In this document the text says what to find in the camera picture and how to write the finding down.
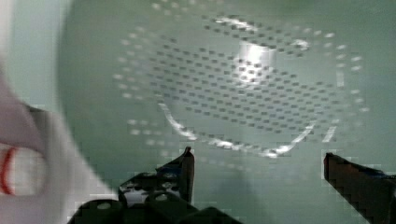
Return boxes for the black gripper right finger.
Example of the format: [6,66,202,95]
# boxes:
[323,153,396,224]

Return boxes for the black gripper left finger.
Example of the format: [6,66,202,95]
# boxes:
[118,147,195,207]

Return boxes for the green strainer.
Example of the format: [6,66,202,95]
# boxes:
[58,0,395,224]

